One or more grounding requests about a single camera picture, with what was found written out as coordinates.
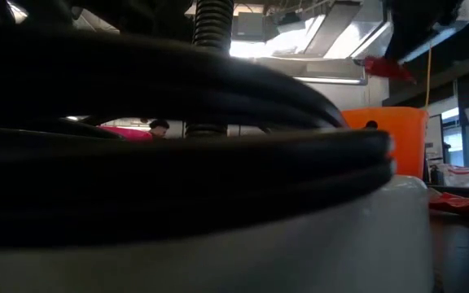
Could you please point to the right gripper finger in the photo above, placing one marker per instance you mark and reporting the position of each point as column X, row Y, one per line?
column 399, row 51

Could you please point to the red Skittles pack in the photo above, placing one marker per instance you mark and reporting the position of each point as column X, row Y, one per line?
column 387, row 68
column 462, row 203

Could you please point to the ceiling light tube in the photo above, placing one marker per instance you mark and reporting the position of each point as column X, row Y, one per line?
column 328, row 80

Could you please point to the orange plastic bucket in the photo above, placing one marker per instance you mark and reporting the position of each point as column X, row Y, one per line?
column 401, row 138

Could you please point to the white plastic bag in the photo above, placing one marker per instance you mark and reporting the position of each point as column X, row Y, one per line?
column 460, row 175

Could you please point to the grey ceiling box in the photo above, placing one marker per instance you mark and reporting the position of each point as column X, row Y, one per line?
column 248, row 26

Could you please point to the black table mat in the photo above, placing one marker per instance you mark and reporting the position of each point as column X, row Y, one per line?
column 462, row 252

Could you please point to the white desk lamp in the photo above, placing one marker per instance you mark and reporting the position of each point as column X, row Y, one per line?
column 299, row 252

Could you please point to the person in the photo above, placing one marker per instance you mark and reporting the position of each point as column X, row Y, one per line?
column 159, row 128

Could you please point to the pink plastic bucket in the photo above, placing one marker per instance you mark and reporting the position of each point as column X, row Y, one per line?
column 130, row 133

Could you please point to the silver ceiling duct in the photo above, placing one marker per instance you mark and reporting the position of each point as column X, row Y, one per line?
column 340, row 32

